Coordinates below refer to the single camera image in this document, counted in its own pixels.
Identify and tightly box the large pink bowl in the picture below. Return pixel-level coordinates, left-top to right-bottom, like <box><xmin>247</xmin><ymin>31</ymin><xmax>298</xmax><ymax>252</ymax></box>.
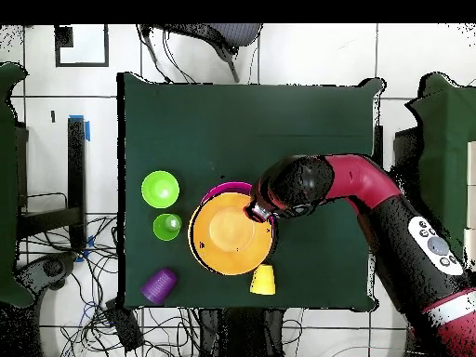
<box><xmin>199</xmin><ymin>180</ymin><xmax>277</xmax><ymax>239</ymax></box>

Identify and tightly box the large orange bowl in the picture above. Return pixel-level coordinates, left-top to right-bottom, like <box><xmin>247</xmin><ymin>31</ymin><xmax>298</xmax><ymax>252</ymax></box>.
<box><xmin>188</xmin><ymin>192</ymin><xmax>276</xmax><ymax>277</ymax></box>

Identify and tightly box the yellow cup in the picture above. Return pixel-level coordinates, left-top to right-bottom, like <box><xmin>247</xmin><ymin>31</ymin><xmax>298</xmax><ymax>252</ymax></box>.
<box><xmin>249</xmin><ymin>263</ymin><xmax>277</xmax><ymax>297</ymax></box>

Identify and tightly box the dark green tablecloth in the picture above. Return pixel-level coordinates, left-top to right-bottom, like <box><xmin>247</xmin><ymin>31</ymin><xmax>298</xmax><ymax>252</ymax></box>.
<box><xmin>115</xmin><ymin>71</ymin><xmax>385</xmax><ymax>312</ymax></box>

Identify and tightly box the green cup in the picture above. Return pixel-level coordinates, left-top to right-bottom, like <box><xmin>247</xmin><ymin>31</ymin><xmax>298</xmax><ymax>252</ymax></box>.
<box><xmin>152</xmin><ymin>212</ymin><xmax>184</xmax><ymax>242</ymax></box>

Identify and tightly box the small green bowl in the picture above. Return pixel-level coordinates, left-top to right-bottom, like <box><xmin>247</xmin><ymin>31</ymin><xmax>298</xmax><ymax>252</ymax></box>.
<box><xmin>140</xmin><ymin>169</ymin><xmax>181</xmax><ymax>210</ymax></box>

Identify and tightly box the purple cup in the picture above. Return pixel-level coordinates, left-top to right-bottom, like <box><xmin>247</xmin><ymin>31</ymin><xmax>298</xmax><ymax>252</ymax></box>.
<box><xmin>139</xmin><ymin>267</ymin><xmax>179</xmax><ymax>306</ymax></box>

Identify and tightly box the black power strip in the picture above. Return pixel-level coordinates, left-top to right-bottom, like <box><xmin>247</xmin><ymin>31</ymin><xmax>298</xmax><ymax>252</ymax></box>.
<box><xmin>104</xmin><ymin>297</ymin><xmax>145</xmax><ymax>353</ymax></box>

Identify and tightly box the grey office chair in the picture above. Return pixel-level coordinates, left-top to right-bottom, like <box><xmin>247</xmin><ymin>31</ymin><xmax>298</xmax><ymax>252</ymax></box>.
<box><xmin>138</xmin><ymin>23</ymin><xmax>264</xmax><ymax>84</ymax></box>

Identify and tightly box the black metal stand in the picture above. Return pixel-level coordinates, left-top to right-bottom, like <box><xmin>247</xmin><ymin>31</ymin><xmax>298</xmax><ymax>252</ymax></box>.
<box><xmin>16</xmin><ymin>116</ymin><xmax>88</xmax><ymax>251</ymax></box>

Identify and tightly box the blue tape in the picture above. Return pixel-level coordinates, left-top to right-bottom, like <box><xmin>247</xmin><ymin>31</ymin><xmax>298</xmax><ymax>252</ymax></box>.
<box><xmin>69</xmin><ymin>114</ymin><xmax>91</xmax><ymax>143</ymax></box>

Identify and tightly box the green-clothed side table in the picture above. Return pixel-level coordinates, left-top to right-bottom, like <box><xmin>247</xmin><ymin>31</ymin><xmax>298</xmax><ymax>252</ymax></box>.
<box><xmin>0</xmin><ymin>61</ymin><xmax>35</xmax><ymax>309</ymax></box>
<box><xmin>404</xmin><ymin>73</ymin><xmax>476</xmax><ymax>254</ymax></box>

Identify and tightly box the black caster leg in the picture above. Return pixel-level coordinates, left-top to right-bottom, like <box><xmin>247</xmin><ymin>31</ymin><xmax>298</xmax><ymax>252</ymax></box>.
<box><xmin>15</xmin><ymin>251</ymin><xmax>78</xmax><ymax>292</ymax></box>

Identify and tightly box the black square frame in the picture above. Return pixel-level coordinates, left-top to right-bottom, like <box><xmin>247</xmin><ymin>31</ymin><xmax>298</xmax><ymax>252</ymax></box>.
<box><xmin>54</xmin><ymin>24</ymin><xmax>111</xmax><ymax>69</ymax></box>

